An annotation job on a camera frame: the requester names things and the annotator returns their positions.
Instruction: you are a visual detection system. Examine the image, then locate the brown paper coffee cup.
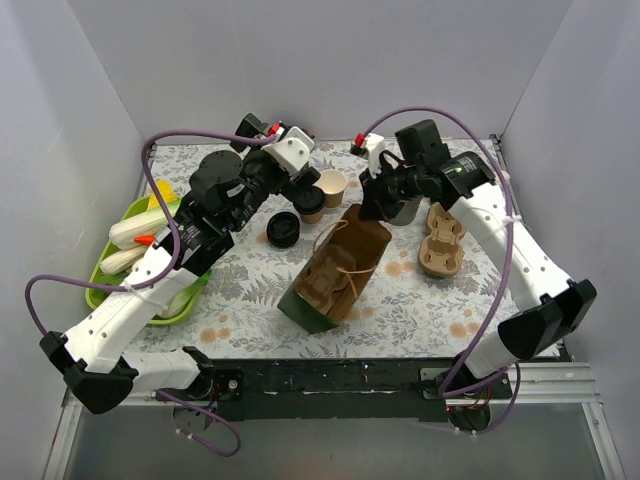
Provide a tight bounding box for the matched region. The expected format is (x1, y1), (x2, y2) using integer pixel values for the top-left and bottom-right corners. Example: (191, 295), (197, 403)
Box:
(299, 209), (324, 224)

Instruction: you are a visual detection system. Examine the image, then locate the large napa cabbage toy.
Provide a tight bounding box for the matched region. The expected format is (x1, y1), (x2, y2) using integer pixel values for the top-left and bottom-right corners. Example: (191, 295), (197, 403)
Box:
(109, 199), (167, 250)

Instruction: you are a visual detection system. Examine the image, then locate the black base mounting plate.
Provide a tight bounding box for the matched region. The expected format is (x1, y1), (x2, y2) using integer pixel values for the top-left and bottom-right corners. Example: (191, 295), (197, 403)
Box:
(154, 359), (515, 422)

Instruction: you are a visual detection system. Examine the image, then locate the yellow corn toy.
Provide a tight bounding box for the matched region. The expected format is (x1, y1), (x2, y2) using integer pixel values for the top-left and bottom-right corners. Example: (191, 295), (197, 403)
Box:
(147, 180), (180, 210)

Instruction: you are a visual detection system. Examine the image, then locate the aluminium frame rail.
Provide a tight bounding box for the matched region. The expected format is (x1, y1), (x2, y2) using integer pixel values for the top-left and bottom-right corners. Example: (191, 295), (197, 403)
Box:
(61, 361), (602, 408)

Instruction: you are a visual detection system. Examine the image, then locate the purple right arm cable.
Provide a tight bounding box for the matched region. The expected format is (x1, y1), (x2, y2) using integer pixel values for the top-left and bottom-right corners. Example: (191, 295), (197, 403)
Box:
(362, 105), (522, 434)

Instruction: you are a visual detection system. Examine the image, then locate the dark green paper bag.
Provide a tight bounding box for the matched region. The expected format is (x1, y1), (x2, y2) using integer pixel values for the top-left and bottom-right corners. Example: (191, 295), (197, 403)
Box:
(277, 204), (392, 334)

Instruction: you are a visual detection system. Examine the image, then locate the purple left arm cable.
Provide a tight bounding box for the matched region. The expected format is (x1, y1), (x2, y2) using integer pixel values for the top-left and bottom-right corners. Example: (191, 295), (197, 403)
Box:
(24, 129), (276, 457)

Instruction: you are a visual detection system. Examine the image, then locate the floral patterned table mat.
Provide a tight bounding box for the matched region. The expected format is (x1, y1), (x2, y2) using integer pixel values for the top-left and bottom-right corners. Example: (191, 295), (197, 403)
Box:
(99, 138), (561, 360)

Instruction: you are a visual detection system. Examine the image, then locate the black lid stack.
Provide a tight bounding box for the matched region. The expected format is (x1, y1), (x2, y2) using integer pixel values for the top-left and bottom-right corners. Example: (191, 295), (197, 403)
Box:
(266, 212), (300, 249)

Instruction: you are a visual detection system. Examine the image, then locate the green leafy lettuce toy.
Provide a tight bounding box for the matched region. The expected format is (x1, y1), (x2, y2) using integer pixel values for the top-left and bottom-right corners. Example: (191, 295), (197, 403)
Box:
(157, 271), (211, 319)

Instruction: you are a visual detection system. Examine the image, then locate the grey straw holder cup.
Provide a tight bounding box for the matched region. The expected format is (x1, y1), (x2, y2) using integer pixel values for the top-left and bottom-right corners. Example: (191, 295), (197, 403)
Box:
(389, 198), (421, 226)

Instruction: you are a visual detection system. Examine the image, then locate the brown cardboard cup carrier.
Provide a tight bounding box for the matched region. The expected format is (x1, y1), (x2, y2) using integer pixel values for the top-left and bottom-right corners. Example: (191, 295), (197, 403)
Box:
(418, 203), (466, 278)

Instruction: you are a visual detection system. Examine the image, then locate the orange carrot toy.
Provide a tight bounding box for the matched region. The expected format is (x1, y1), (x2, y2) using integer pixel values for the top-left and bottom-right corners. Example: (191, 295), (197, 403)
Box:
(134, 235), (154, 246)

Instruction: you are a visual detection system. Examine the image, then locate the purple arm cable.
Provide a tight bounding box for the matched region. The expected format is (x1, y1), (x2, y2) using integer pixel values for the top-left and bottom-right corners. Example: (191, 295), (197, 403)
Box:
(24, 129), (276, 457)
(362, 105), (522, 434)

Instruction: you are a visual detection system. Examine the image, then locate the black coffee cup lid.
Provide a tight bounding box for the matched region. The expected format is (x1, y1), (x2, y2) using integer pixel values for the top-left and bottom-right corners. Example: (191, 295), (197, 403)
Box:
(293, 185), (326, 215)

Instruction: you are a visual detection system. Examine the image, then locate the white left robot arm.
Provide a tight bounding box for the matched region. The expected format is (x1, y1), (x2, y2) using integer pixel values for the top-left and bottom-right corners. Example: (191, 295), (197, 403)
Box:
(39, 114), (319, 414)

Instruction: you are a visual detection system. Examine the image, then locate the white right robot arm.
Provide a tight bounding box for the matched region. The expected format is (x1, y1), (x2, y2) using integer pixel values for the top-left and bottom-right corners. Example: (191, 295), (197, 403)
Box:
(351, 120), (597, 398)

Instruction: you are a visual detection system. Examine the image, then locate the white daikon radish toy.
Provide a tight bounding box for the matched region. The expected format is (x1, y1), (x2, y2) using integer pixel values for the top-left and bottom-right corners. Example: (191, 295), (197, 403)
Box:
(99, 245), (147, 275)

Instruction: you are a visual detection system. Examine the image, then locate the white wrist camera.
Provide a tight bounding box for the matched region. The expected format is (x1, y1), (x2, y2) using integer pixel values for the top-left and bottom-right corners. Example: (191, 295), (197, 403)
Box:
(350, 133), (386, 178)
(261, 124), (315, 178)

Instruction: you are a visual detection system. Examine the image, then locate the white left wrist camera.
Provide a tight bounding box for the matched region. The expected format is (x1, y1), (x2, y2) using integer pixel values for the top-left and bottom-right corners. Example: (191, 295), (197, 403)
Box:
(261, 124), (315, 178)

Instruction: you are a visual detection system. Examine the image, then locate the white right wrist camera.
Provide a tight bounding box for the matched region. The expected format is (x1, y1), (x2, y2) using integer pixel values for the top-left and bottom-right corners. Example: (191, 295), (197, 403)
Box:
(350, 133), (386, 178)

